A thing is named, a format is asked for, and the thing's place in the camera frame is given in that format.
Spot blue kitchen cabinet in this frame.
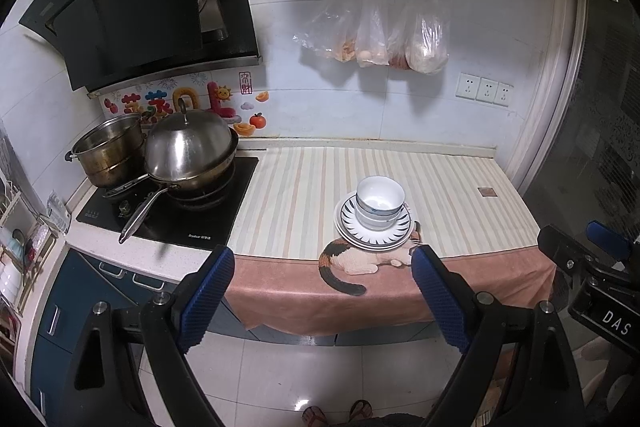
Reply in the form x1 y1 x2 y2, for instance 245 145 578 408
30 248 443 427

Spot white plate blue leaf pattern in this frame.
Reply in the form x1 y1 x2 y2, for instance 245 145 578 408
340 196 413 244

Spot clear plastic bag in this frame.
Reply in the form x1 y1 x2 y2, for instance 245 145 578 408
356 0 391 68
387 0 449 75
292 0 368 62

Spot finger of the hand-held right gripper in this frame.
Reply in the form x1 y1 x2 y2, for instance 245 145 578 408
586 220 633 263
536 224 596 280

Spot person's right foot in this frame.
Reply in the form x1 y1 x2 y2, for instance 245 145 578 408
348 399 373 423

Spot colourful wall stickers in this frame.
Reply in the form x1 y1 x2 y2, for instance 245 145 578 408
102 73 271 138

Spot steel wok lid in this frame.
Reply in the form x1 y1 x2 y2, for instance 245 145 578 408
145 98 234 182

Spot clear plastic packet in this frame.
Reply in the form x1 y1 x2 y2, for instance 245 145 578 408
47 189 71 233

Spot person's left foot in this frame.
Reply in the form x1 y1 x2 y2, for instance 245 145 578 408
302 405 328 427

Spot striped cloth with cat print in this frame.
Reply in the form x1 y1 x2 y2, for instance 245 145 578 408
222 146 558 338

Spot white bowl blue print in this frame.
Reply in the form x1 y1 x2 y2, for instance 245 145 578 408
356 176 406 218

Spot person's foot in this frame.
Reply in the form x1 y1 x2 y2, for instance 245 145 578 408
302 405 328 427
348 399 373 423

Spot wooden shelf rack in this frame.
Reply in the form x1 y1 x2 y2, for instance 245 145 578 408
0 177 58 358

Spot steel stock pot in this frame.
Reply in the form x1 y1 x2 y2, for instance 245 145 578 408
64 114 149 188

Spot steel wok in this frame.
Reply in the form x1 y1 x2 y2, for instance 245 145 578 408
103 129 240 245

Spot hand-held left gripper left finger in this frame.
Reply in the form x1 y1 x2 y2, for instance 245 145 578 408
47 245 236 427

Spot white bowl dark rim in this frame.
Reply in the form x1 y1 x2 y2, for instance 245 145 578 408
354 199 405 224

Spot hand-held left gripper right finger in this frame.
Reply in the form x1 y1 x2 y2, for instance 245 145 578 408
410 245 593 427

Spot black gas stove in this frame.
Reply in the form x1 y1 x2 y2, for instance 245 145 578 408
76 155 260 248

